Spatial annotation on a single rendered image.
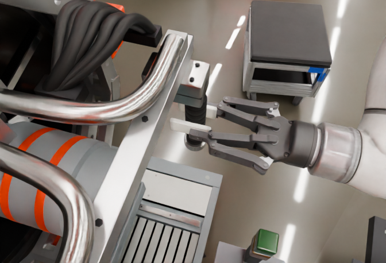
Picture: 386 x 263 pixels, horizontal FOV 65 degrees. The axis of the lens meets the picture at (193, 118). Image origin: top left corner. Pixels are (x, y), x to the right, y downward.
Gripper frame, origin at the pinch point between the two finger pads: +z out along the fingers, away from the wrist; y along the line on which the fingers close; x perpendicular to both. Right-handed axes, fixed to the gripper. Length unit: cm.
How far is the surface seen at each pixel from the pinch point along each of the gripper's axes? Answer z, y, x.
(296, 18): -22, 98, -49
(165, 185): 15, 12, -75
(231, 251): -13.7, -12.2, -38.1
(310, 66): -32, 73, -53
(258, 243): -16.8, -13.1, -17.1
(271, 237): -19.0, -11.4, -17.1
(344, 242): -59, 12, -83
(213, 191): -4, 15, -75
